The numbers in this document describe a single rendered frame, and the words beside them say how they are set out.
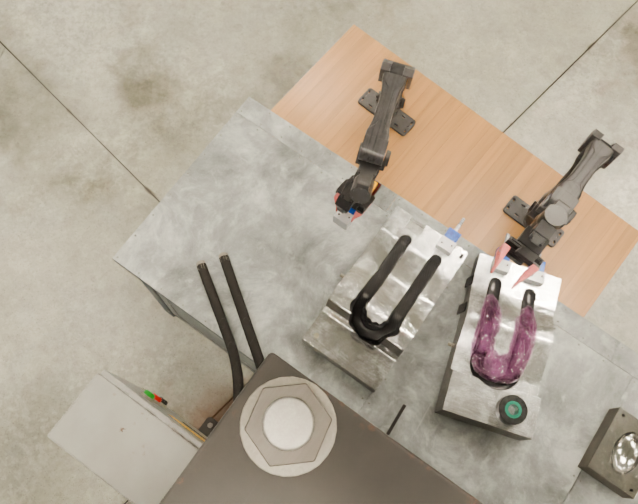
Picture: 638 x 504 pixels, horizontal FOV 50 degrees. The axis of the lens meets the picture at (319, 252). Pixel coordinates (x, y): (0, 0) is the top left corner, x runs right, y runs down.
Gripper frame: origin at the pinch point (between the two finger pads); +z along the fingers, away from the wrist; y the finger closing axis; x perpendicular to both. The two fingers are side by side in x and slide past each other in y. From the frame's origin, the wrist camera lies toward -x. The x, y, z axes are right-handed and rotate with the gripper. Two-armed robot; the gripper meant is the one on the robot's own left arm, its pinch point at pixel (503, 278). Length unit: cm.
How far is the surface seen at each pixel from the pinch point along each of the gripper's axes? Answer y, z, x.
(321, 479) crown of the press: -9, 65, -82
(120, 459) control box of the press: -38, 87, -29
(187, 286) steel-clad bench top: -70, 49, 39
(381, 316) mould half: -18.3, 21.6, 25.8
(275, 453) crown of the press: -15, 67, -86
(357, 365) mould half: -15, 36, 33
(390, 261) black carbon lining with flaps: -26.7, 5.3, 31.7
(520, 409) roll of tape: 27.1, 17.7, 24.8
